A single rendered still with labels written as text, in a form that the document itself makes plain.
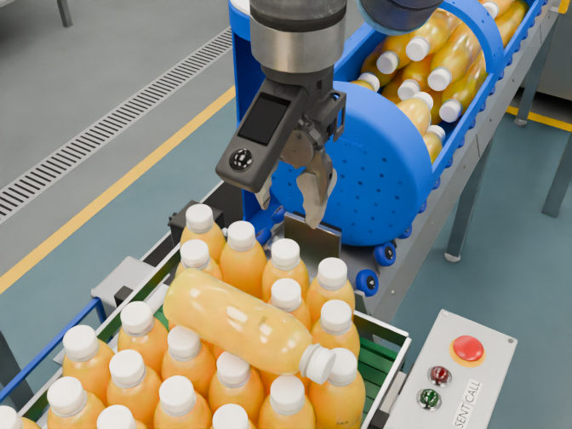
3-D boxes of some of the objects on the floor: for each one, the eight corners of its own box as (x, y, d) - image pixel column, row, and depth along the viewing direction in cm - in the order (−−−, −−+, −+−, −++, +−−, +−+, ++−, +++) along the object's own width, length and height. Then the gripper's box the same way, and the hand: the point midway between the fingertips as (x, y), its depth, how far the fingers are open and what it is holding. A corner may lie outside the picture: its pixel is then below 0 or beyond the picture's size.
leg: (528, 122, 300) (569, -6, 256) (524, 128, 296) (565, -1, 253) (515, 118, 302) (554, -9, 259) (511, 124, 298) (551, -3, 255)
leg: (461, 255, 238) (501, 117, 195) (457, 265, 234) (495, 127, 191) (447, 249, 240) (483, 111, 197) (442, 260, 236) (477, 121, 193)
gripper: (376, 47, 63) (358, 203, 78) (267, 18, 67) (271, 171, 82) (338, 88, 58) (327, 248, 72) (223, 54, 62) (235, 211, 77)
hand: (286, 214), depth 75 cm, fingers open, 6 cm apart
